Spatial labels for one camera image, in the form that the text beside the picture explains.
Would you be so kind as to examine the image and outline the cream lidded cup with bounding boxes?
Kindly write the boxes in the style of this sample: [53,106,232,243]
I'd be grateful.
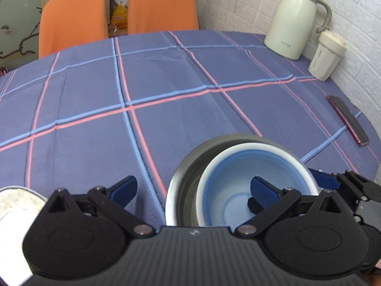
[308,30,347,81]

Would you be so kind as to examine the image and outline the blue plaid tablecloth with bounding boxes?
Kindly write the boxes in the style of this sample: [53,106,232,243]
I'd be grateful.
[1,30,380,227]

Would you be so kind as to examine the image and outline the orange chair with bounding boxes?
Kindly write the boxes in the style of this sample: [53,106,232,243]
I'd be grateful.
[38,0,109,59]
[127,0,199,35]

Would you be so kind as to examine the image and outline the white floral plate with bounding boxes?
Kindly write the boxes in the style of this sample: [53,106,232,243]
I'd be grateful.
[1,186,47,285]

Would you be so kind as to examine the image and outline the white ceramic bowl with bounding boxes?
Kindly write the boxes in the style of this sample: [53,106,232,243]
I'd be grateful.
[196,141,321,227]

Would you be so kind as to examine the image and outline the left orange chair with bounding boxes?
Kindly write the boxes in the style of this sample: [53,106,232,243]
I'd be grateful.
[38,0,109,59]

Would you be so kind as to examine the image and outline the right orange chair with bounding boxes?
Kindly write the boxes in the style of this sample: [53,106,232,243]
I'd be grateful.
[127,0,199,35]

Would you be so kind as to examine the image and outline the red black flat comb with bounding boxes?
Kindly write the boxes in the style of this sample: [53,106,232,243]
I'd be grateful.
[326,95,369,147]

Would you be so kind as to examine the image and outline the stainless steel bowl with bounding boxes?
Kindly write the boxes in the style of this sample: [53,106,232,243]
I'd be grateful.
[165,133,296,227]

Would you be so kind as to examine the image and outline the cream thermos jug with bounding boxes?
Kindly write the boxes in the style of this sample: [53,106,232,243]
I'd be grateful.
[264,0,332,60]

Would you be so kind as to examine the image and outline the pink patterned bag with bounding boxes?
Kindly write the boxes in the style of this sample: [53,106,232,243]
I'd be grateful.
[0,66,8,77]

